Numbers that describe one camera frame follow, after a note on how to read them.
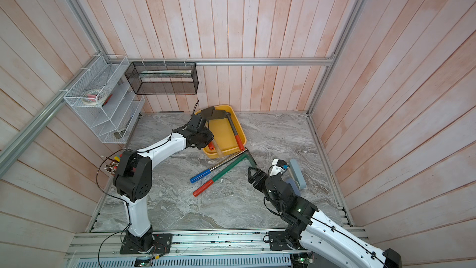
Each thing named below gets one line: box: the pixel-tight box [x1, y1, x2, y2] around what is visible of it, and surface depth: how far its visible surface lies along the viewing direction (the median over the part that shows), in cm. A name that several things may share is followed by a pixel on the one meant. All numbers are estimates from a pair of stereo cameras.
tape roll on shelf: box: [81, 88, 108, 107], surface depth 75 cm
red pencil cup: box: [104, 153, 123, 176], surface depth 78 cm
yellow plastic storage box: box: [195, 104, 247, 159], surface depth 108 cm
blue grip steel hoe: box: [189, 148, 248, 184], surface depth 95 cm
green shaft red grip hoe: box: [192, 150, 257, 198], surface depth 94 cm
